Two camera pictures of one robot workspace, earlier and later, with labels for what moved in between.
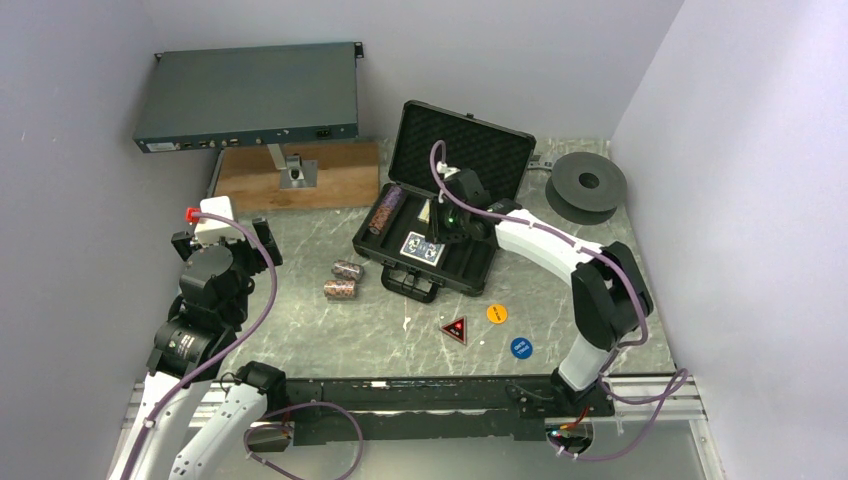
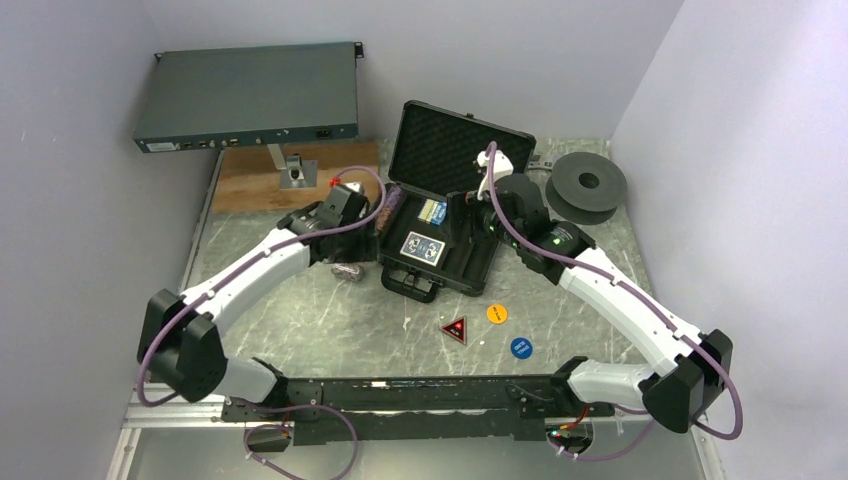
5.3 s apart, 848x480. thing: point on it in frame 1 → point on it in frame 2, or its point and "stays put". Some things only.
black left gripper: x=245 y=247 → x=364 y=251
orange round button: x=497 y=313 stays put
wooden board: x=347 y=175 stays put
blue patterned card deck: x=418 y=247 stays put
